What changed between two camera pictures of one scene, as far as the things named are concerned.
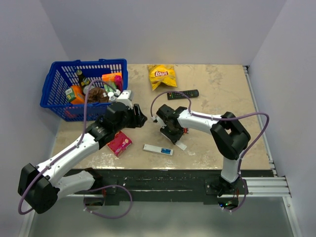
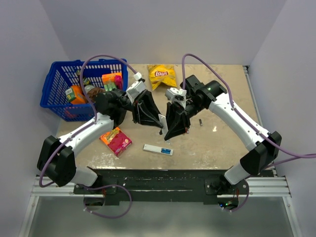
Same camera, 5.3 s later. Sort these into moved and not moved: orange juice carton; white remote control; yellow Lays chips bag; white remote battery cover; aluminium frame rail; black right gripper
Moved: black right gripper; white remote battery cover
Not moved: yellow Lays chips bag; aluminium frame rail; white remote control; orange juice carton
